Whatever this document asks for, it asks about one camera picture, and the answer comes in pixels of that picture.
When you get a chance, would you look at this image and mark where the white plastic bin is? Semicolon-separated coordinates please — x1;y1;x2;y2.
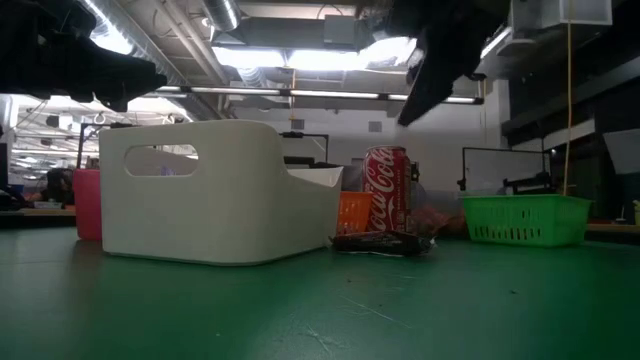
98;118;345;267

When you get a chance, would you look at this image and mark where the long ceiling light bar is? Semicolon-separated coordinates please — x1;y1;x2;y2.
154;85;485;106

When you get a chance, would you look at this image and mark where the red Coca-Cola can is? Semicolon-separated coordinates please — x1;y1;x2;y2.
362;144;414;234

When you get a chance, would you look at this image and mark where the red plastic bin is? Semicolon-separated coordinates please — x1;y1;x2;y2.
72;168;104;243

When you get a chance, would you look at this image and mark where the silver round air duct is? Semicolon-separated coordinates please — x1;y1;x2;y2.
202;0;241;32

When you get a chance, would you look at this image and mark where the person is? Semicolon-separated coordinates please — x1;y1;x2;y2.
38;167;76;206

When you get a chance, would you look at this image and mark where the orange plastic basket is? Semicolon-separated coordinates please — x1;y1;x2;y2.
335;190;375;236

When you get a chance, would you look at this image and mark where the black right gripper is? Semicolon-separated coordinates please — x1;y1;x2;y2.
384;0;512;128

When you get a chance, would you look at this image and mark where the grey board panel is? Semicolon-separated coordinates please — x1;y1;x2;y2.
602;128;640;176

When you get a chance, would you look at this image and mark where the yellow hanging cable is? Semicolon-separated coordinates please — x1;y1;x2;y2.
562;19;574;196

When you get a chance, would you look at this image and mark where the dark brown candy bar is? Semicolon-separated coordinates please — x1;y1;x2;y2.
329;229;437;259

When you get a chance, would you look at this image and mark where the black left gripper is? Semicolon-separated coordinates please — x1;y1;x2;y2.
0;0;169;114

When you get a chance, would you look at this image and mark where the grey ceiling box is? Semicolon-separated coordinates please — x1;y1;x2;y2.
323;14;357;49

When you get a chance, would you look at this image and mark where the grey translucent plastic bin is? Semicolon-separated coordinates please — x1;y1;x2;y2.
409;179;470;239

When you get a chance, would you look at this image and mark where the green plastic basket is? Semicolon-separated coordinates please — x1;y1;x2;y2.
459;193;594;249

